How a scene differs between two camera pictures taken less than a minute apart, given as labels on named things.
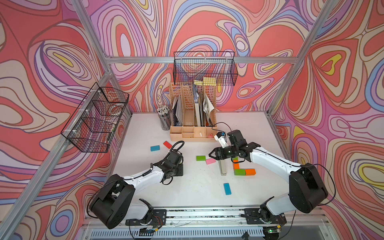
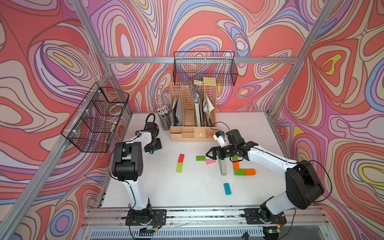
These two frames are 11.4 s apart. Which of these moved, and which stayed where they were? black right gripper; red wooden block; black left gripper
Moved: black left gripper; red wooden block
Stayed: black right gripper
